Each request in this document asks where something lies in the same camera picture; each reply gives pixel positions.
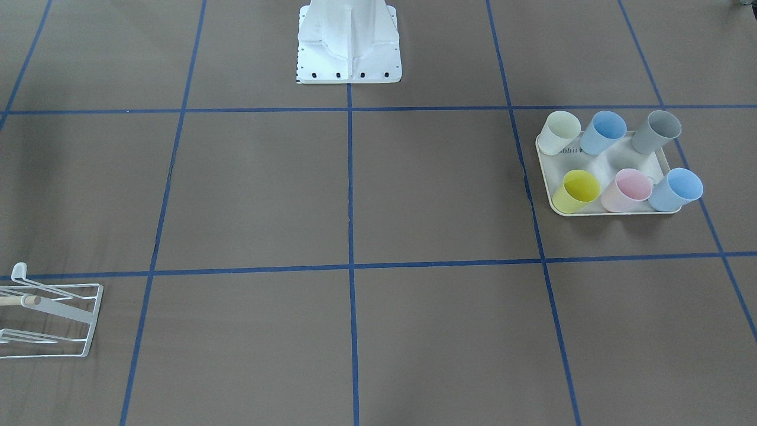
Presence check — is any light blue cup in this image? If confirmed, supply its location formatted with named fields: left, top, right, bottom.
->
left=647, top=168, right=704, bottom=212

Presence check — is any blue cup back row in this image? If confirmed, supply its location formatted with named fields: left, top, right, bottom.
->
left=580, top=111, right=627, bottom=156

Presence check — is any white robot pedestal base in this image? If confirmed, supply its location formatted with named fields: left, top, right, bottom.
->
left=296, top=1, right=403, bottom=85

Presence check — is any wooden rack dowel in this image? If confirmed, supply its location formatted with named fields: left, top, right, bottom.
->
left=0, top=294, right=41, bottom=307

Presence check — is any cream white cup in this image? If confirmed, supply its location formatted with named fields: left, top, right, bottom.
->
left=537, top=110, right=582, bottom=156

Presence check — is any yellow cup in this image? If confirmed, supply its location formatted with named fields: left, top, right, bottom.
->
left=552, top=169, right=602, bottom=215

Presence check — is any grey cup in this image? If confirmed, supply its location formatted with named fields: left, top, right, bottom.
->
left=630, top=110, right=683, bottom=156

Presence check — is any cream plastic tray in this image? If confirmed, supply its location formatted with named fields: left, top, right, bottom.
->
left=533, top=131, right=682, bottom=217

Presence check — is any pink cup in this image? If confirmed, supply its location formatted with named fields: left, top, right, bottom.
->
left=600, top=168, right=654, bottom=213

